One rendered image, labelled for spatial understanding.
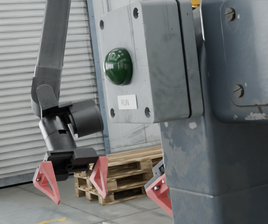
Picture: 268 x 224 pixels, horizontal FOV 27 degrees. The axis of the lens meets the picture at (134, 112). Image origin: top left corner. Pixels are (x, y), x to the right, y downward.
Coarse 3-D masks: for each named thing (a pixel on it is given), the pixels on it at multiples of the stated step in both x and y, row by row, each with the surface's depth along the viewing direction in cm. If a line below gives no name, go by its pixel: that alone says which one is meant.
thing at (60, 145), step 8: (48, 136) 113; (56, 136) 112; (64, 136) 112; (72, 136) 114; (48, 144) 112; (56, 144) 111; (64, 144) 110; (72, 144) 111; (48, 152) 107; (56, 152) 107; (64, 152) 108; (72, 152) 109; (48, 160) 107; (56, 160) 109; (64, 160) 110; (72, 168) 111; (80, 168) 113; (88, 168) 114
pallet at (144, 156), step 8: (120, 152) 690; (128, 152) 682; (136, 152) 671; (144, 152) 662; (152, 152) 658; (160, 152) 647; (112, 160) 626; (120, 160) 626; (128, 160) 612; (136, 160) 613; (144, 160) 617; (160, 160) 666; (112, 168) 647; (120, 168) 642; (128, 168) 645; (144, 168) 617; (152, 168) 621; (112, 176) 601
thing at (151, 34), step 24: (144, 0) 40; (168, 0) 41; (120, 24) 43; (144, 24) 40; (168, 24) 41; (192, 24) 42; (144, 48) 40; (168, 48) 41; (192, 48) 42; (144, 72) 41; (168, 72) 41; (192, 72) 42; (144, 96) 41; (168, 96) 41; (192, 96) 42; (120, 120) 45; (144, 120) 42; (168, 120) 41
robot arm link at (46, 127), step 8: (64, 112) 117; (48, 120) 114; (56, 120) 114; (64, 120) 116; (72, 120) 116; (40, 128) 116; (48, 128) 113; (56, 128) 113; (64, 128) 113; (72, 128) 116
